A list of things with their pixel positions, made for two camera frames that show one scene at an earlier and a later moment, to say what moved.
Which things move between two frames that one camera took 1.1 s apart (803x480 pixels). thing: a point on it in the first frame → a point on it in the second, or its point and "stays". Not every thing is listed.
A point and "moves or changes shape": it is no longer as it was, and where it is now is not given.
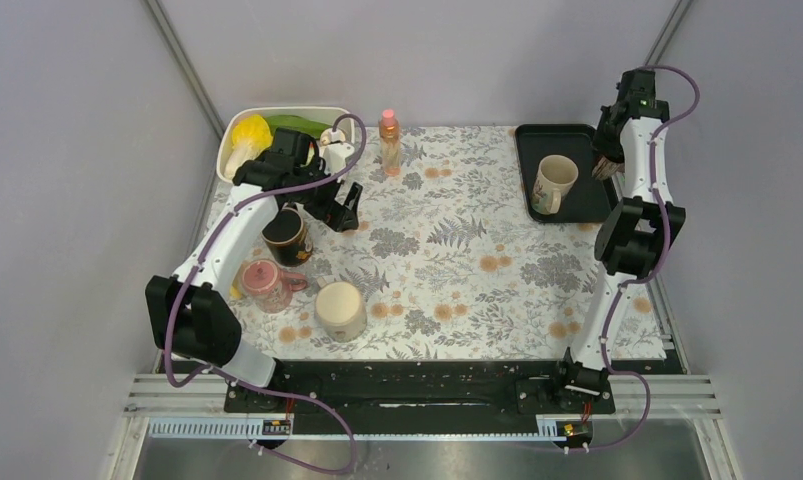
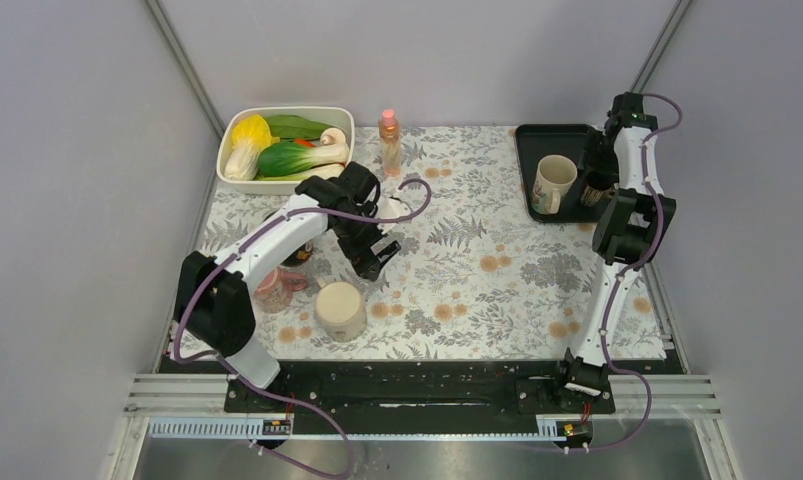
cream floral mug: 556,176 stays
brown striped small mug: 605,168 moves or changes shape
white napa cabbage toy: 252,136 stays
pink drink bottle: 390,138 stays
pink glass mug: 270,287 stays
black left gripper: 339,217 → 367,263
